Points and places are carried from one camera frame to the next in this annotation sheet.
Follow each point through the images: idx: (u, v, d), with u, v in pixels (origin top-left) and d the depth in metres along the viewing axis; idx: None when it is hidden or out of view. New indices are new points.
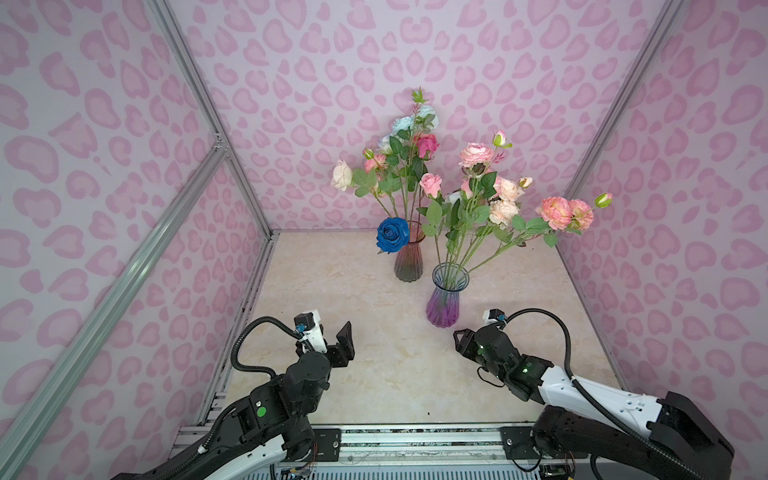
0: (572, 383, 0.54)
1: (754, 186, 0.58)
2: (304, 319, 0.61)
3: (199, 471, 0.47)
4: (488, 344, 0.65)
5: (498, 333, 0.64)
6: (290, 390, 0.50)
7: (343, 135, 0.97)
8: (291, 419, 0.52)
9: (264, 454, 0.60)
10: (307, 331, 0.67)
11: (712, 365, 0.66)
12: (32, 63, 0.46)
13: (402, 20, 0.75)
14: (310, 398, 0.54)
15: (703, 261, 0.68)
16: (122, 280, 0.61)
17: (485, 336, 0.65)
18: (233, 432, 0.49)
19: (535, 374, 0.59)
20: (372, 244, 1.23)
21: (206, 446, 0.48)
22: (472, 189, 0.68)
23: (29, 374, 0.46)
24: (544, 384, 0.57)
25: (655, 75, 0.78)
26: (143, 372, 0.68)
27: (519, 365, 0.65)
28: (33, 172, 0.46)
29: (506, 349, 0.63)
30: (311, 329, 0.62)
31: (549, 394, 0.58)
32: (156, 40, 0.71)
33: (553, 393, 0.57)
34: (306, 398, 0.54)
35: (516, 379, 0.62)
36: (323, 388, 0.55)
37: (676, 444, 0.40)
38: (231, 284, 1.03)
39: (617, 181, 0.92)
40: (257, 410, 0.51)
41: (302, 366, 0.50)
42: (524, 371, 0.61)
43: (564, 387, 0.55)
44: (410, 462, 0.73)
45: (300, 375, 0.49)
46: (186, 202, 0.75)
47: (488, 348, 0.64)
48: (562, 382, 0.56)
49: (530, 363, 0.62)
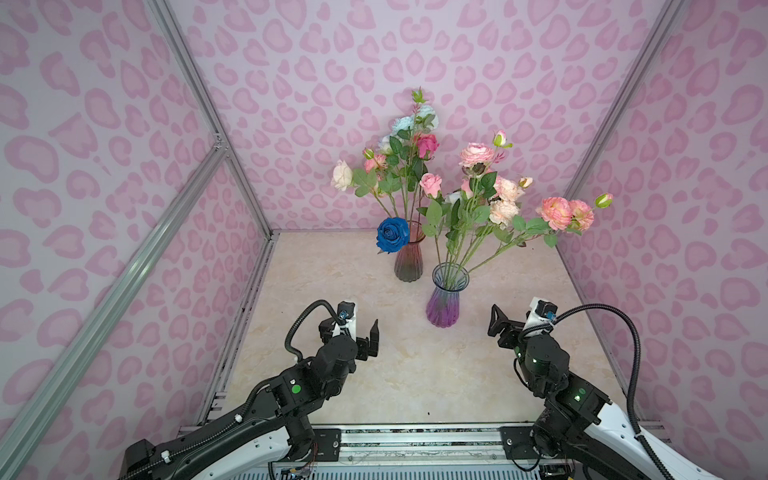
0: (636, 436, 0.49)
1: (754, 186, 0.58)
2: (347, 308, 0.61)
3: (231, 442, 0.47)
4: (544, 359, 0.55)
5: (561, 352, 0.53)
6: (320, 372, 0.52)
7: (343, 135, 0.97)
8: (322, 398, 0.55)
9: (269, 445, 0.60)
10: (347, 317, 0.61)
11: (712, 365, 0.66)
12: (32, 63, 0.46)
13: (402, 20, 0.75)
14: (342, 379, 0.58)
15: (703, 261, 0.68)
16: (122, 280, 0.61)
17: (543, 349, 0.54)
18: (269, 406, 0.50)
19: (588, 405, 0.53)
20: (372, 244, 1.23)
21: (243, 416, 0.49)
22: (472, 189, 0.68)
23: (29, 374, 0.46)
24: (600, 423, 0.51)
25: (655, 75, 0.78)
26: (144, 372, 0.68)
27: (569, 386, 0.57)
28: (33, 172, 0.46)
29: (564, 371, 0.54)
30: (352, 318, 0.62)
31: (599, 432, 0.52)
32: (156, 40, 0.71)
33: (604, 432, 0.51)
34: (336, 381, 0.56)
35: (563, 400, 0.55)
36: (352, 369, 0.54)
37: None
38: (231, 285, 1.03)
39: (617, 181, 0.92)
40: (291, 387, 0.53)
41: (332, 348, 0.53)
42: (576, 394, 0.55)
43: (624, 436, 0.50)
44: (410, 462, 0.73)
45: (331, 357, 0.51)
46: (186, 201, 0.76)
47: (543, 366, 0.56)
48: (623, 430, 0.50)
49: (584, 390, 0.55)
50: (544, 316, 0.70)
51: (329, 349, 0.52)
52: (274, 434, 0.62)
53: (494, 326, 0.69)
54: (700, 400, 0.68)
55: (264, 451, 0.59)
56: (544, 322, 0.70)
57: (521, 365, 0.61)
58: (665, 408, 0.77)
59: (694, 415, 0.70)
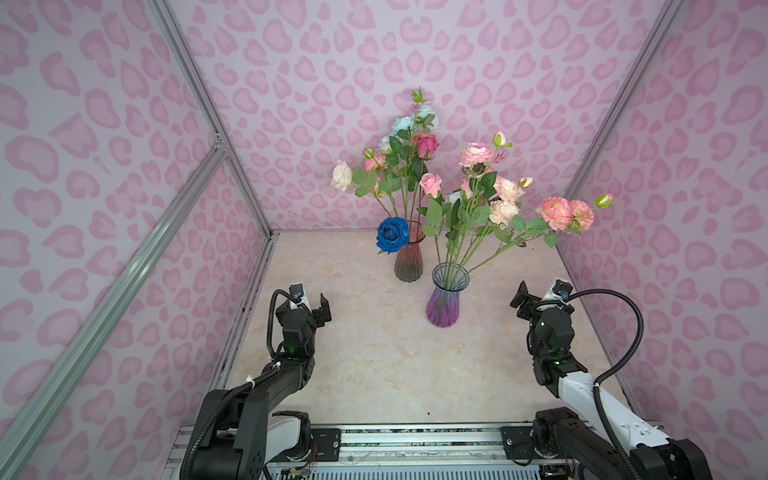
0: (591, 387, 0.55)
1: (754, 186, 0.58)
2: (297, 287, 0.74)
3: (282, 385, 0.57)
4: (550, 326, 0.63)
5: (568, 326, 0.60)
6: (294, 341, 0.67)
7: (343, 135, 0.97)
8: (311, 354, 0.69)
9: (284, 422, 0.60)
10: (301, 295, 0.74)
11: (712, 365, 0.66)
12: (32, 63, 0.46)
13: (402, 20, 0.75)
14: (313, 336, 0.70)
15: (703, 261, 0.68)
16: (122, 280, 0.61)
17: (554, 318, 0.62)
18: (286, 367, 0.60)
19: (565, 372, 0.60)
20: (372, 244, 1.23)
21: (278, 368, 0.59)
22: (472, 189, 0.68)
23: (30, 375, 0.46)
24: (564, 376, 0.60)
25: (655, 75, 0.78)
26: (143, 372, 0.68)
27: (560, 356, 0.66)
28: (33, 172, 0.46)
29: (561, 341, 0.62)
30: (304, 295, 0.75)
31: (566, 388, 0.59)
32: (156, 39, 0.71)
33: (567, 387, 0.59)
34: (309, 338, 0.72)
35: (548, 366, 0.63)
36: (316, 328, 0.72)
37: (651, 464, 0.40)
38: (231, 285, 1.03)
39: (617, 180, 0.92)
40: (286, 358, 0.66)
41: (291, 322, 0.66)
42: (557, 362, 0.63)
43: (582, 388, 0.56)
44: (410, 462, 0.73)
45: (296, 325, 0.65)
46: (185, 202, 0.75)
47: (548, 330, 0.64)
48: (582, 384, 0.56)
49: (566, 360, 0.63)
50: (558, 293, 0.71)
51: (293, 319, 0.67)
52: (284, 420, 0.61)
53: (516, 297, 0.78)
54: (700, 400, 0.68)
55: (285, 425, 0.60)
56: (557, 297, 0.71)
57: (532, 335, 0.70)
58: (665, 408, 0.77)
59: (694, 415, 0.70)
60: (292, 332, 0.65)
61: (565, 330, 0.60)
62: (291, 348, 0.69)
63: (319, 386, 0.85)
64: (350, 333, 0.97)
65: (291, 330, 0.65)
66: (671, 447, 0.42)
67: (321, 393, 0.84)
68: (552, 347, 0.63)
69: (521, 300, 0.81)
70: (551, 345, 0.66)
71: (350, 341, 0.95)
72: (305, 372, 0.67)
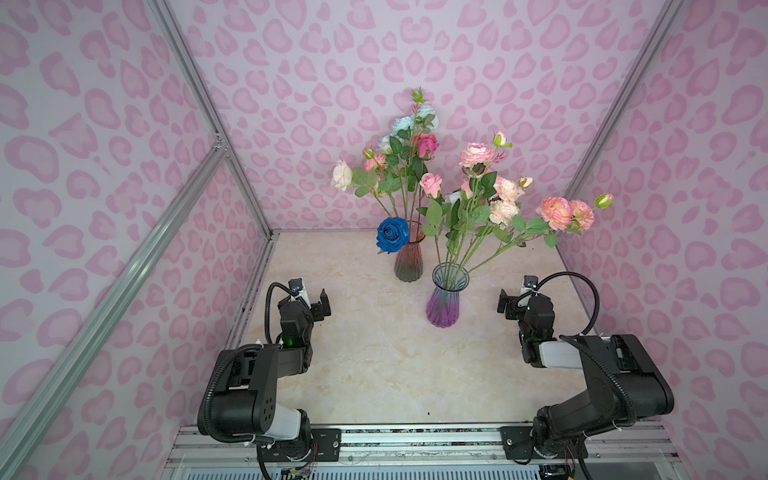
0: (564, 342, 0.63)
1: (754, 186, 0.58)
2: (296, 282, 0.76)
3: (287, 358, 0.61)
4: (536, 308, 0.74)
5: (549, 308, 0.70)
6: (291, 332, 0.71)
7: (343, 135, 0.97)
8: (308, 343, 0.73)
9: (291, 414, 0.63)
10: (300, 289, 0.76)
11: (712, 365, 0.66)
12: (32, 63, 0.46)
13: (402, 20, 0.75)
14: (308, 328, 0.77)
15: (703, 261, 0.68)
16: (122, 280, 0.61)
17: (537, 301, 0.73)
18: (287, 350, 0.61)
19: None
20: (372, 244, 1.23)
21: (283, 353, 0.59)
22: (472, 189, 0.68)
23: (28, 375, 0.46)
24: (545, 343, 0.69)
25: (655, 75, 0.78)
26: (144, 372, 0.68)
27: (543, 337, 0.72)
28: (33, 172, 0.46)
29: (544, 320, 0.72)
30: (304, 289, 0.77)
31: (546, 350, 0.68)
32: (156, 40, 0.71)
33: (547, 352, 0.68)
34: (303, 327, 0.74)
35: (533, 345, 0.72)
36: (310, 318, 0.79)
37: (598, 348, 0.49)
38: (231, 285, 1.03)
39: (617, 180, 0.92)
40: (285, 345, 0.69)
41: (288, 313, 0.69)
42: (540, 341, 0.71)
43: (558, 343, 0.65)
44: (410, 462, 0.73)
45: (292, 316, 0.69)
46: (186, 201, 0.76)
47: (533, 312, 0.75)
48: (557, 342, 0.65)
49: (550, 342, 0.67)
50: (528, 285, 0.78)
51: (290, 310, 0.70)
52: (293, 415, 0.63)
53: (498, 301, 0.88)
54: (701, 400, 0.68)
55: (286, 414, 0.60)
56: (528, 289, 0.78)
57: (520, 326, 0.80)
58: None
59: (694, 415, 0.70)
60: (289, 322, 0.68)
61: (546, 311, 0.71)
62: (290, 339, 0.73)
63: (319, 386, 0.85)
64: (350, 333, 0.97)
65: (288, 320, 0.68)
66: (618, 343, 0.52)
67: (321, 393, 0.84)
68: (537, 327, 0.75)
69: (503, 303, 0.90)
70: (537, 325, 0.75)
71: (351, 341, 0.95)
72: (305, 358, 0.70)
